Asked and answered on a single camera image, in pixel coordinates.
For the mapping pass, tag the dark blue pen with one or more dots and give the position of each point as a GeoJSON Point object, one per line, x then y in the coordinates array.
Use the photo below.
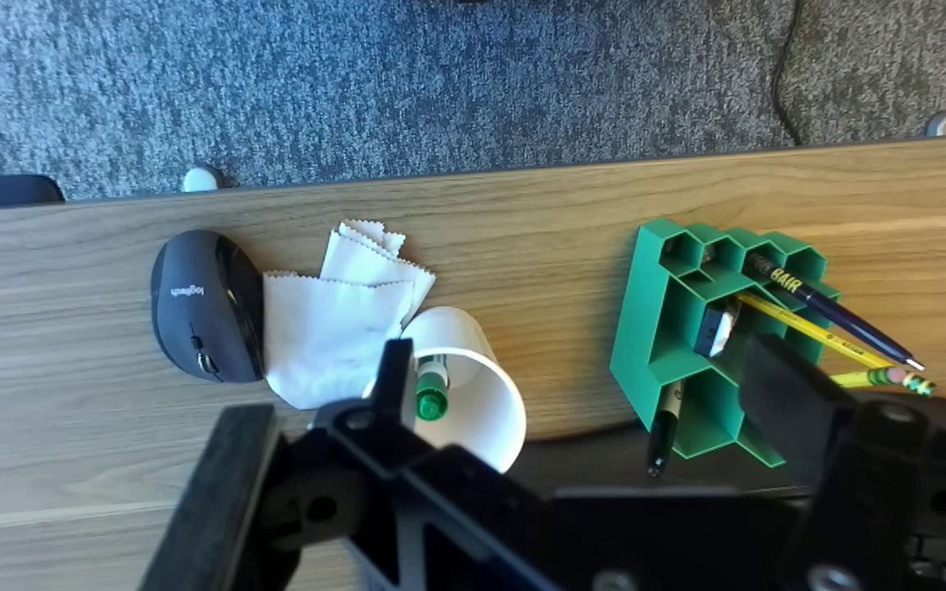
{"type": "Point", "coordinates": [845, 317]}

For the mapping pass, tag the yellow pencil pink eraser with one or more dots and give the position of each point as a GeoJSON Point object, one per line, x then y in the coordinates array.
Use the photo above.
{"type": "Point", "coordinates": [887, 377]}

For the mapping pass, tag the black marker grey barrel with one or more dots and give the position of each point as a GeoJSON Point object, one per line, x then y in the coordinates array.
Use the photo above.
{"type": "Point", "coordinates": [662, 428]}

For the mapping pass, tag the white paper cup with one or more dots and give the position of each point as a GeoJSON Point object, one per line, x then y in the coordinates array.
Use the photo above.
{"type": "Point", "coordinates": [476, 377]}

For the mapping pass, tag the white crumpled cloth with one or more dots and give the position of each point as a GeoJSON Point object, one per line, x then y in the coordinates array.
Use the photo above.
{"type": "Point", "coordinates": [338, 322]}

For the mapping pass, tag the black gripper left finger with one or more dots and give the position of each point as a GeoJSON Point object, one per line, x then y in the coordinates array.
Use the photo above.
{"type": "Point", "coordinates": [220, 495]}

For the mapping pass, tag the black keyboard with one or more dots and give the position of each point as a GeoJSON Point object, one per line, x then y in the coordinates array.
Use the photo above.
{"type": "Point", "coordinates": [647, 464]}

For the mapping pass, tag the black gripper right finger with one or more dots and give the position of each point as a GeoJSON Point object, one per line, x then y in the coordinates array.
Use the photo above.
{"type": "Point", "coordinates": [790, 404]}

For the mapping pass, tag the black computer mouse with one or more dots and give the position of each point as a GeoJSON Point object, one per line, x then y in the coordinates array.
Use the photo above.
{"type": "Point", "coordinates": [204, 306]}

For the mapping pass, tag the green honeycomb pen rack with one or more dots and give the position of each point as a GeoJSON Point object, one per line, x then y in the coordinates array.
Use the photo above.
{"type": "Point", "coordinates": [641, 329]}

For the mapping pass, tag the green marker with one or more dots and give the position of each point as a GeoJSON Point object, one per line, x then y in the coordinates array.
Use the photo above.
{"type": "Point", "coordinates": [433, 392]}

